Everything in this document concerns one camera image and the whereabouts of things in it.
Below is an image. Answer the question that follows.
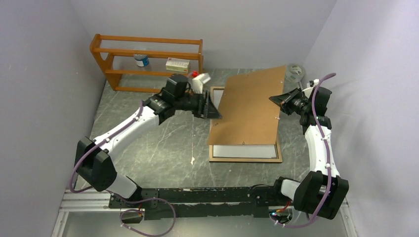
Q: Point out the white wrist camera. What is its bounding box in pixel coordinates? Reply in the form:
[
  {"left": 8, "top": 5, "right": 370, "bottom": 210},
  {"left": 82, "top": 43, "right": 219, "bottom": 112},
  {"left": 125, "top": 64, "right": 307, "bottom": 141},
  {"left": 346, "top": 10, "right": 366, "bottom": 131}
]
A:
[
  {"left": 307, "top": 79, "right": 320, "bottom": 88},
  {"left": 190, "top": 71, "right": 211, "bottom": 94}
]

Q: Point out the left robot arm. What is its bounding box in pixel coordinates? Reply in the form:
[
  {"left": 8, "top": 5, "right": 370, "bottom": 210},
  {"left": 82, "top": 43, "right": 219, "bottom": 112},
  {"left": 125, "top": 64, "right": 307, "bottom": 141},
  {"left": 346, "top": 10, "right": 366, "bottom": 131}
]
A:
[{"left": 72, "top": 73, "right": 222, "bottom": 207}]

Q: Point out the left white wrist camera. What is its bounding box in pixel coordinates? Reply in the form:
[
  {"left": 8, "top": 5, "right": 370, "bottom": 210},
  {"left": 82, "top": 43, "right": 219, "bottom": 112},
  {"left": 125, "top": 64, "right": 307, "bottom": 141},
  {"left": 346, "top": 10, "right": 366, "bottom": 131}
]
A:
[{"left": 190, "top": 71, "right": 211, "bottom": 94}]

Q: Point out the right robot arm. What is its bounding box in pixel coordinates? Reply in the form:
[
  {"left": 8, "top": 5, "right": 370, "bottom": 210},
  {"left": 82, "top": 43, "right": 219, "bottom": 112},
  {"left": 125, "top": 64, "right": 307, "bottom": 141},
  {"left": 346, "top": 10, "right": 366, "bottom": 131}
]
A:
[{"left": 269, "top": 86, "right": 349, "bottom": 220}]

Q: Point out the landscape photo print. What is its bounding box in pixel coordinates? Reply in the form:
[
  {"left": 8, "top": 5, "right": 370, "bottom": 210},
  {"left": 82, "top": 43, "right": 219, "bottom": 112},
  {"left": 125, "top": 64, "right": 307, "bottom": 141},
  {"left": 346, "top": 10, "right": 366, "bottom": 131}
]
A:
[{"left": 212, "top": 90, "right": 278, "bottom": 159}]

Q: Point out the brown backing board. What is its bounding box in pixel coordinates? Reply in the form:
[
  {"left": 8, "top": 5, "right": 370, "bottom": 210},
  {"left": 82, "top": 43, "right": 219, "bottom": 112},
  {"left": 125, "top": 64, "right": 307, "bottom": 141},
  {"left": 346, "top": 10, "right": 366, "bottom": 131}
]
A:
[{"left": 208, "top": 65, "right": 286, "bottom": 145}]

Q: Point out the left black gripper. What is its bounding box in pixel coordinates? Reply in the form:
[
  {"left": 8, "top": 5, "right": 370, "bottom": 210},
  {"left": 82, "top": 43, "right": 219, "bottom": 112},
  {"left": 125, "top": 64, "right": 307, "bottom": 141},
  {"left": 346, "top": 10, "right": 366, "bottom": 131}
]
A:
[{"left": 174, "top": 89, "right": 222, "bottom": 119}]

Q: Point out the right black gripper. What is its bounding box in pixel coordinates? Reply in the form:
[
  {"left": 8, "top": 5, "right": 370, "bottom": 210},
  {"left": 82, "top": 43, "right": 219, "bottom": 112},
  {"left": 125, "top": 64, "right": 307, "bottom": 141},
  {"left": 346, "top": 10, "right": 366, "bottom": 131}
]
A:
[{"left": 269, "top": 87, "right": 311, "bottom": 116}]

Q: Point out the white cream small box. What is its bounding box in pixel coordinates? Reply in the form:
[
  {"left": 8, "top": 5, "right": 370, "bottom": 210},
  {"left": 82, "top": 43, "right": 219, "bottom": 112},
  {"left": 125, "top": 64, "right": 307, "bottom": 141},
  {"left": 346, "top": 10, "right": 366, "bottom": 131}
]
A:
[{"left": 166, "top": 57, "right": 190, "bottom": 73}]

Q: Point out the picture frame black and wood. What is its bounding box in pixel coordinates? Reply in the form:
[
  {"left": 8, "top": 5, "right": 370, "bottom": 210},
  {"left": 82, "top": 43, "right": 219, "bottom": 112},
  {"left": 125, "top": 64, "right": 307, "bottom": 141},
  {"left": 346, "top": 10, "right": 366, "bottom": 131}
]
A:
[{"left": 209, "top": 86, "right": 284, "bottom": 163}]

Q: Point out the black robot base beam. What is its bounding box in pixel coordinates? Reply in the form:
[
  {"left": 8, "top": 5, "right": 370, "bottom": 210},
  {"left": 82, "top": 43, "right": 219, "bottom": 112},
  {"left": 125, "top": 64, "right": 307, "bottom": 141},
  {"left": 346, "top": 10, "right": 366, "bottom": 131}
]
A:
[{"left": 108, "top": 184, "right": 292, "bottom": 220}]

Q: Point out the clear tape roll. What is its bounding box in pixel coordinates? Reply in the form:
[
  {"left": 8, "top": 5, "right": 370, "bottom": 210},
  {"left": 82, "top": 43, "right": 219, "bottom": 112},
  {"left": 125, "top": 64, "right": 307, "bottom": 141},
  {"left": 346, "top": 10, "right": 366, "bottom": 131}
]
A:
[{"left": 285, "top": 64, "right": 306, "bottom": 83}]

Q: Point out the orange wooden shelf rack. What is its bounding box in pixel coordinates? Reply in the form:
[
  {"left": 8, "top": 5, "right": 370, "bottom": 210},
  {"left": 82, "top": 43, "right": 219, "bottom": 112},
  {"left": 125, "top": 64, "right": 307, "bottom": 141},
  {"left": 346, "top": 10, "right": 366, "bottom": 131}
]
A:
[{"left": 89, "top": 34, "right": 204, "bottom": 93}]

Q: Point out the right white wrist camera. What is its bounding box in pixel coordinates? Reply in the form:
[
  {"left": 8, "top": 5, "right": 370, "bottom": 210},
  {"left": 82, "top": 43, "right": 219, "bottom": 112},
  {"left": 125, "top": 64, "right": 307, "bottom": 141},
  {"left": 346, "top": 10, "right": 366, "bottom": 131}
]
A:
[{"left": 307, "top": 79, "right": 320, "bottom": 88}]

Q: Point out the blue white small jar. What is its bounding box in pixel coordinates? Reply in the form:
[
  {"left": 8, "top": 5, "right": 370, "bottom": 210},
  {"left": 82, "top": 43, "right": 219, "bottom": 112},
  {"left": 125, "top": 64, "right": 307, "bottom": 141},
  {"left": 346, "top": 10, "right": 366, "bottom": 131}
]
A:
[{"left": 133, "top": 54, "right": 149, "bottom": 67}]

